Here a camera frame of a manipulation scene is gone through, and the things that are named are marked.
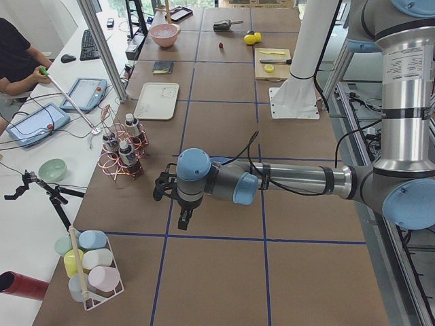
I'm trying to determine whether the white pastel cup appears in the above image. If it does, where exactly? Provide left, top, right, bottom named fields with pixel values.
left=82, top=248, right=113, bottom=270

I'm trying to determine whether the dark tea bottle front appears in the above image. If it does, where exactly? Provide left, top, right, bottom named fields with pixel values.
left=119, top=141, right=143, bottom=177

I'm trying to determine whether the cream bear tray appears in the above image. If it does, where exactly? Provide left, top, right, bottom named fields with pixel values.
left=133, top=82, right=179, bottom=120

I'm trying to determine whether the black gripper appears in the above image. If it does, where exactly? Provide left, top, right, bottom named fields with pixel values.
left=177, top=198, right=203, bottom=230

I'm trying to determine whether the aluminium frame post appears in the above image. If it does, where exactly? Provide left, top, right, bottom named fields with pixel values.
left=77, top=0, right=127, bottom=103

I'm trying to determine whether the blue teach pendant far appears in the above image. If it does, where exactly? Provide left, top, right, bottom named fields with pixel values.
left=68, top=77, right=107, bottom=112

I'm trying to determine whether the red cylinder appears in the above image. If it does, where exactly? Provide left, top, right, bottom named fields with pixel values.
left=1, top=271, right=49, bottom=301

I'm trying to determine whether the black computer mouse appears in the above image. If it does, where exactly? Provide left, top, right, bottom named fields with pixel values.
left=60, top=54, right=76, bottom=63

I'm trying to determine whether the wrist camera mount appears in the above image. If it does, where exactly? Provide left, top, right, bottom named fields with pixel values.
left=153, top=163, right=179, bottom=201

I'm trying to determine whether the black keyboard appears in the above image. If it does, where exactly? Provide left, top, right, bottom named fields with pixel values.
left=80, top=29, right=99, bottom=61

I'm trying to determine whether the blue teach pendant near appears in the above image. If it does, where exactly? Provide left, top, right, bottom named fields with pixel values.
left=6, top=103, right=70, bottom=147

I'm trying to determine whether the green bowl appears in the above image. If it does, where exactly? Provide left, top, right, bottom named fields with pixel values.
left=38, top=158, right=67, bottom=182

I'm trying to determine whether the dark tea bottle back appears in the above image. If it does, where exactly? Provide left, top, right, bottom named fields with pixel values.
left=125, top=113, right=145, bottom=144

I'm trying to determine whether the white wire cup basket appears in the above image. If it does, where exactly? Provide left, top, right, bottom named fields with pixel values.
left=61, top=226, right=124, bottom=311

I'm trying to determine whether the copper wire bottle rack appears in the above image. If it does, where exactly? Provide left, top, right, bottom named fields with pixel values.
left=98, top=105, right=149, bottom=180

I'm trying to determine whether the wooden cutting board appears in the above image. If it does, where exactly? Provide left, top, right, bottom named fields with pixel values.
left=254, top=48, right=292, bottom=80

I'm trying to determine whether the dark tea bottle middle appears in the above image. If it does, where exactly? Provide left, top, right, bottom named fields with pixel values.
left=103, top=132, right=120, bottom=153

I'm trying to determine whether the yellow lemon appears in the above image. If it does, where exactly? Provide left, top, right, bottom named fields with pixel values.
left=243, top=34, right=257, bottom=46
left=254, top=32, right=262, bottom=43

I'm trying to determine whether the half lemon slice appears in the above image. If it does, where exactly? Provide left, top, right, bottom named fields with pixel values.
left=264, top=64, right=275, bottom=73

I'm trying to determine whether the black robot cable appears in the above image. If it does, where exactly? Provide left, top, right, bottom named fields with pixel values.
left=234, top=130, right=385, bottom=196

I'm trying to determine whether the seated person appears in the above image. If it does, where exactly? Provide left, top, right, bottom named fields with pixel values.
left=0, top=17, right=52, bottom=135

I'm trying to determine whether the dark tea bottle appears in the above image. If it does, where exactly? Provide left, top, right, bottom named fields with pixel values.
left=125, top=113, right=145, bottom=144
left=103, top=132, right=120, bottom=153
left=119, top=141, right=143, bottom=177

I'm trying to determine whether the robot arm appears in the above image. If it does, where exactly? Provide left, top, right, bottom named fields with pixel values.
left=173, top=1, right=434, bottom=230

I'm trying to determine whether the grey folded cloth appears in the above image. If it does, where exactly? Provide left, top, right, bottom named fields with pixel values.
left=152, top=60, right=174, bottom=75

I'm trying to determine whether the pink pastel cup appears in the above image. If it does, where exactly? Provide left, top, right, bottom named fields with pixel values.
left=88, top=266, right=120, bottom=292

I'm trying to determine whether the blue pastel cup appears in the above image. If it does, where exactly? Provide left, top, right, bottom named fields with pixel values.
left=79, top=230, right=107, bottom=250

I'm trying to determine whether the pink bowl of ice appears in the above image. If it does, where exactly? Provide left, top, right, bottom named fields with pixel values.
left=150, top=24, right=181, bottom=48

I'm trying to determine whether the blue teach pendant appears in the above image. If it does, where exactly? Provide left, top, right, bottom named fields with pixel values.
left=6, top=103, right=70, bottom=147
left=68, top=77, right=107, bottom=112

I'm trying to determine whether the yellow plastic knife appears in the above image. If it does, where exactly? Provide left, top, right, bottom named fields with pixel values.
left=259, top=50, right=286, bottom=55

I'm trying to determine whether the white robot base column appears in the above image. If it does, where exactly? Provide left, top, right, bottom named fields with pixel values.
left=270, top=0, right=341, bottom=120

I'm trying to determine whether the metal grabber stick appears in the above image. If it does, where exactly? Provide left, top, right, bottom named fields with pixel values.
left=39, top=66, right=101, bottom=135

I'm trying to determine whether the metal scoop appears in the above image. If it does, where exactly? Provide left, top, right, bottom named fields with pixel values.
left=213, top=20, right=244, bottom=31

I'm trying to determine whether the yellow pastel cup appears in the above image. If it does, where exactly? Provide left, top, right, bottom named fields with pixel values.
left=63, top=249, right=78, bottom=278

